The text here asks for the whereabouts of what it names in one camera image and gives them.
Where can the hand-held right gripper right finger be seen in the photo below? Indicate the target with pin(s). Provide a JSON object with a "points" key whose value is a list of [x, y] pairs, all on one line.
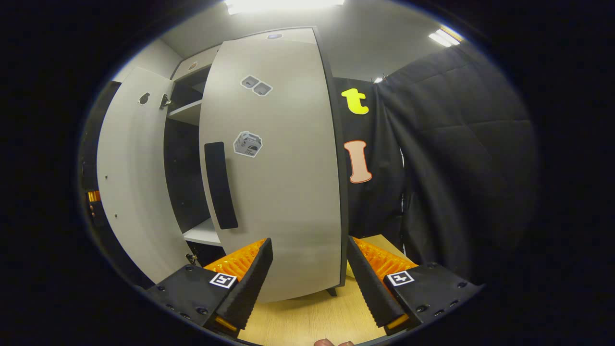
{"points": [[367, 288]]}

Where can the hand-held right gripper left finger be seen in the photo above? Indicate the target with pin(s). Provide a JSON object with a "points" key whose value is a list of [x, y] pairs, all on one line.
{"points": [[250, 288]]}

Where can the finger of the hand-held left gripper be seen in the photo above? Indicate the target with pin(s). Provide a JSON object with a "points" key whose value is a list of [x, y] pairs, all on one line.
{"points": [[93, 196]]}

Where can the grey shoe cabinet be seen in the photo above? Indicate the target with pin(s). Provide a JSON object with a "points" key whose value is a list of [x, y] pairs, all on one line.
{"points": [[178, 168]]}

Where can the metal door hinge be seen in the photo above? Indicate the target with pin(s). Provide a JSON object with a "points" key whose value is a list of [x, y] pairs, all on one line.
{"points": [[192, 258], [165, 101]]}

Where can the black backdrop cloth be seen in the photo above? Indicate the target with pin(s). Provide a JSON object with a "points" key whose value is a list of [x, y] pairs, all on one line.
{"points": [[379, 202], [471, 158]]}

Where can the ceiling light panel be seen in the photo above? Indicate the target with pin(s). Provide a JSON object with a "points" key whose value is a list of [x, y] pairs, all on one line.
{"points": [[446, 37], [283, 5]]}

